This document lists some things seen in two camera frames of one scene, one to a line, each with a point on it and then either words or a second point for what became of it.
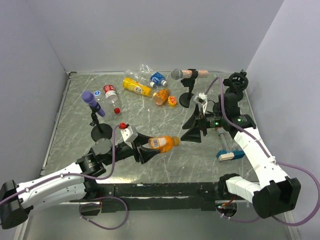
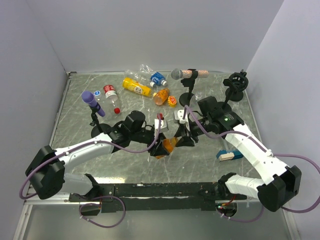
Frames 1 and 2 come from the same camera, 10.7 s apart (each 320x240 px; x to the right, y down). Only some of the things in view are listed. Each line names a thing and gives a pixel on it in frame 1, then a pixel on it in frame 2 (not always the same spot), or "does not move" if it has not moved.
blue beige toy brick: x=223 y=155 does not move
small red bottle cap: x=117 y=110 does not move
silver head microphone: x=177 y=74 does not move
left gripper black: x=145 y=154 to x=160 y=150
